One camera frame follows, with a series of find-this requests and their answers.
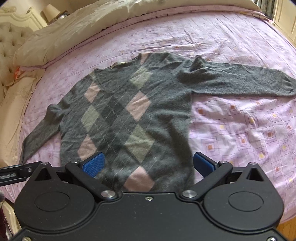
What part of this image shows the bedside lamp with shade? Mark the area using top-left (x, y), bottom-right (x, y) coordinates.
top-left (42, 4), bottom-right (70, 25)

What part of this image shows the beige duvet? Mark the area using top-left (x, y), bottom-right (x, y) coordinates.
top-left (13, 1), bottom-right (266, 67)

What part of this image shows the grey argyle knit sweater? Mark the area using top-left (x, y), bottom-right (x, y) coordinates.
top-left (20, 53), bottom-right (295, 192)

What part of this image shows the pink patterned bed sheet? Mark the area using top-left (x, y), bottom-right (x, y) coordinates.
top-left (8, 12), bottom-right (295, 219)

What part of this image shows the cream tufted headboard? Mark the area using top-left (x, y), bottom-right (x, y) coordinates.
top-left (0, 6), bottom-right (47, 101)

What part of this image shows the cream wardrobe door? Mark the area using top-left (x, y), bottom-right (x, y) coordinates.
top-left (273, 0), bottom-right (296, 45)

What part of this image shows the beige pillow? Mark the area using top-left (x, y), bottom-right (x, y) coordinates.
top-left (1, 77), bottom-right (38, 167)

